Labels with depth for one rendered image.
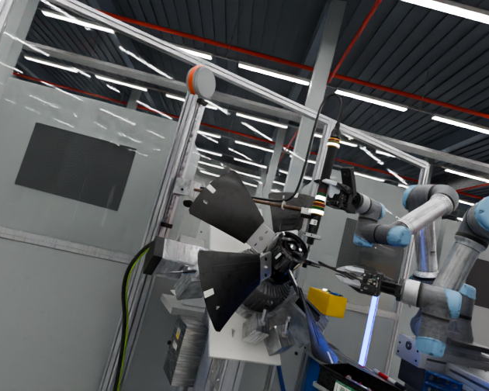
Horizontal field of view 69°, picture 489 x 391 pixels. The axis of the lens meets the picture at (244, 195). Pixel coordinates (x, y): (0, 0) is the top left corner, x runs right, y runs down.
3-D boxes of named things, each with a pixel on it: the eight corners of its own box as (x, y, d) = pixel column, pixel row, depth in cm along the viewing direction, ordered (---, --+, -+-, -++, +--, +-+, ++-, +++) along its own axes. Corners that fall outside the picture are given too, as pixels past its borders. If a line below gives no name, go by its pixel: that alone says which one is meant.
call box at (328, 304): (304, 308, 167) (309, 285, 168) (320, 311, 170) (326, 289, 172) (324, 318, 152) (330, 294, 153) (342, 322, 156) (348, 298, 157)
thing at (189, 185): (170, 193, 158) (175, 175, 159) (180, 197, 164) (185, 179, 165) (187, 197, 153) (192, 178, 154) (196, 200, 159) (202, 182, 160)
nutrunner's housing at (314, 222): (302, 242, 123) (331, 120, 129) (306, 243, 127) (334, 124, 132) (313, 244, 121) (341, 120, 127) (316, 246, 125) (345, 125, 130)
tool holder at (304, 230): (293, 233, 124) (299, 205, 126) (300, 235, 130) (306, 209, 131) (317, 238, 119) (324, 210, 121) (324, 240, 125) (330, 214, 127)
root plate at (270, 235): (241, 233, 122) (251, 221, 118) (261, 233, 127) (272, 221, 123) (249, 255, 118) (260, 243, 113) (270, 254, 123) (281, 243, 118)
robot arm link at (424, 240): (437, 311, 152) (429, 185, 149) (406, 301, 165) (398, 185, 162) (452, 303, 158) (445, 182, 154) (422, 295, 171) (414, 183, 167)
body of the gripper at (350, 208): (339, 205, 126) (360, 214, 133) (344, 182, 127) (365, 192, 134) (323, 204, 133) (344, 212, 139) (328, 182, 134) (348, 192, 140)
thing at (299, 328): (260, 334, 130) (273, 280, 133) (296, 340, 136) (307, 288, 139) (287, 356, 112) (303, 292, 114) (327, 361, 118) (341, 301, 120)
